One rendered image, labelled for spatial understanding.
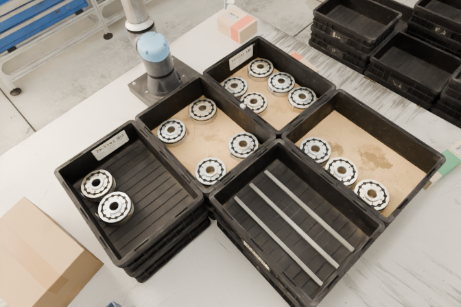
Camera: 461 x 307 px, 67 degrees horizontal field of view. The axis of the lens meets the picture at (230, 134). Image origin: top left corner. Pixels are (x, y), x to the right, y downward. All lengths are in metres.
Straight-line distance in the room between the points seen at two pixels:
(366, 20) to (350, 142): 1.19
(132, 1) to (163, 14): 1.83
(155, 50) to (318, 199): 0.80
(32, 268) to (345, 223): 0.91
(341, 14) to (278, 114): 1.17
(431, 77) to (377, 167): 1.10
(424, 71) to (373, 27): 0.38
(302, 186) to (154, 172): 0.50
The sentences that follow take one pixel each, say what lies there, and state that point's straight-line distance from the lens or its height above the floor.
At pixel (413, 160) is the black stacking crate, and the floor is 0.85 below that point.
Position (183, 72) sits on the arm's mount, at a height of 0.75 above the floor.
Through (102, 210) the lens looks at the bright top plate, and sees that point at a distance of 1.17.
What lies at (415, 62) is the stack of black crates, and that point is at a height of 0.38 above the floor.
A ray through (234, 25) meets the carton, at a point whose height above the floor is 0.78.
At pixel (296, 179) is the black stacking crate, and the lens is 1.15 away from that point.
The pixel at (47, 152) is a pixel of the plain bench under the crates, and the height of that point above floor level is 0.70.
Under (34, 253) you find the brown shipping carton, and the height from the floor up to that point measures 0.86.
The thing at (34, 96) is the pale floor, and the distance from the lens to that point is 2.95.
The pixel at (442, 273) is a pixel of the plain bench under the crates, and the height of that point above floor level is 0.70.
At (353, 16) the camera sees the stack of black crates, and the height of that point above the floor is 0.49.
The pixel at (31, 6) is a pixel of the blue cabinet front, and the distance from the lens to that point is 2.83.
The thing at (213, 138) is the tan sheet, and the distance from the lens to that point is 1.24.
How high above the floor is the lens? 1.84
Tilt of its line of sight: 55 degrees down
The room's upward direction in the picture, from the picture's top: 7 degrees counter-clockwise
